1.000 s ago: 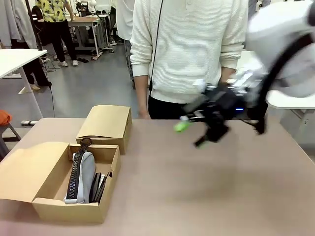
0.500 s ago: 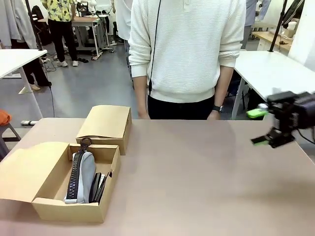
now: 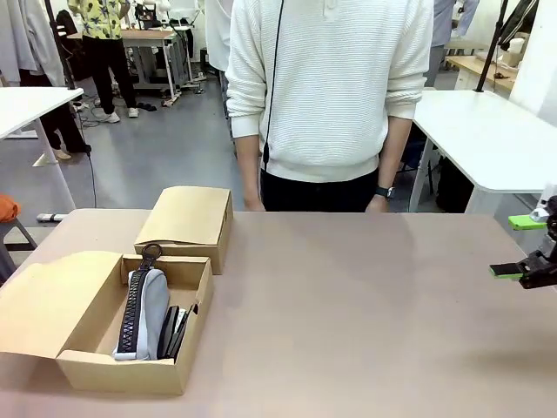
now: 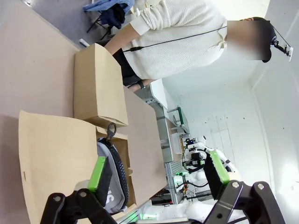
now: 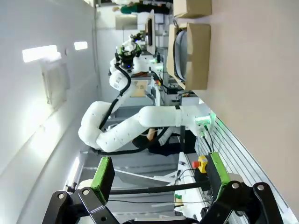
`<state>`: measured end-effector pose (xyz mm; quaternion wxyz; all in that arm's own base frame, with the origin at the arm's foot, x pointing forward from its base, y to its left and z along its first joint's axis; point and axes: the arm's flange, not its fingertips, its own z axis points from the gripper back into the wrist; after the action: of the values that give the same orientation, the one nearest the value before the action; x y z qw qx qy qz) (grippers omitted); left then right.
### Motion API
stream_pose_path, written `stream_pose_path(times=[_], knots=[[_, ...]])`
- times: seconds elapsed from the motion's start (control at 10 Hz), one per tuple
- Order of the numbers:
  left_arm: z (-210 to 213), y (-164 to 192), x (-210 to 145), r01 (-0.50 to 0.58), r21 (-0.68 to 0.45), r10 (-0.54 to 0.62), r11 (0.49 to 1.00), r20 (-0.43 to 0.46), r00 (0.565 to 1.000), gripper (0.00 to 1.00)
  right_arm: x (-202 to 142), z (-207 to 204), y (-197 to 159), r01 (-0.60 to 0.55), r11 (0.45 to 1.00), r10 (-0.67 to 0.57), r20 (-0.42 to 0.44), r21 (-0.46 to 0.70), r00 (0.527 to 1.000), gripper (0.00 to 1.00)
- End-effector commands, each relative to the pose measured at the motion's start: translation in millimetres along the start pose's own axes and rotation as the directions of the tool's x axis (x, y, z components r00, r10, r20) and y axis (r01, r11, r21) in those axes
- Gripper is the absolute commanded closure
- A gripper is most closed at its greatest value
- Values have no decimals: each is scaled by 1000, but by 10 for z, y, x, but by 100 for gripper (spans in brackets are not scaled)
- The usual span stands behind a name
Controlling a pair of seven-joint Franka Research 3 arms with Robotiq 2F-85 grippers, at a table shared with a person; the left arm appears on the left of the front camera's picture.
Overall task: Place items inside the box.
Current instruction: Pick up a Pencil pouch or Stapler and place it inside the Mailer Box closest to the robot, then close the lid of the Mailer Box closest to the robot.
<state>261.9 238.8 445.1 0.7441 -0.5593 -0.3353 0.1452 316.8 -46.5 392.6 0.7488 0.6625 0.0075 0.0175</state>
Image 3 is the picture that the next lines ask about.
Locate person in blue shirt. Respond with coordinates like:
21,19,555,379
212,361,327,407
424,0,480,88

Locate black tripod pole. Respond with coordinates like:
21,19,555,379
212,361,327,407
43,0,97,210

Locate person in grey coat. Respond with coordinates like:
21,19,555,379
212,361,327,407
0,0,92,160

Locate person's left forearm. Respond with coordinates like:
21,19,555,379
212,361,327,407
376,115,413,191

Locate white hanging garment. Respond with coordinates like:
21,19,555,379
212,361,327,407
204,0,232,73

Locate grey Campus pencil case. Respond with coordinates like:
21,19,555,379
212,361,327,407
111,243,171,362

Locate black items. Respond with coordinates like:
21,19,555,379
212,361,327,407
156,304,188,361

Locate person's right hand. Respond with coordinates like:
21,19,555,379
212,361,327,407
242,193,267,213

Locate person's left hand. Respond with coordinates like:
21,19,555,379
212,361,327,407
364,196,393,213

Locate black microphone cable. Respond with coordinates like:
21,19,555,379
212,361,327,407
259,0,285,172

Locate black striped jacket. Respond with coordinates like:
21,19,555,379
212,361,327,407
498,0,540,52

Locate orange cloth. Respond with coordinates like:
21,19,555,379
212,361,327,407
0,193,22,224

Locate white side table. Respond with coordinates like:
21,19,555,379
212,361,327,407
408,89,557,214

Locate cardboard box with lid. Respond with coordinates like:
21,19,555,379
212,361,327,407
133,185,234,276
0,250,215,396

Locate grey stool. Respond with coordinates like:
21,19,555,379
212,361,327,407
0,217,39,284

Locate white table with legs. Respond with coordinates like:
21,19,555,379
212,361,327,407
0,86,84,210

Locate person's right forearm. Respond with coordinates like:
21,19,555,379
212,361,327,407
234,132,266,201

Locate wooden table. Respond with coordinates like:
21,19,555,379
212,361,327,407
446,54,523,92

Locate black stand pole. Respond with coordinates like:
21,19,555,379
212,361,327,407
474,0,510,93

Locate person in white sweater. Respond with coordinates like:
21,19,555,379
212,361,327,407
225,0,436,213

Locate person in yellow shirt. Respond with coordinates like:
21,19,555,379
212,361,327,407
67,0,140,125

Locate wooden top workbench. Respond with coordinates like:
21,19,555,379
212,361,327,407
67,29,192,108

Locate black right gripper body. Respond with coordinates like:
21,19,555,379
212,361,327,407
541,217,557,262

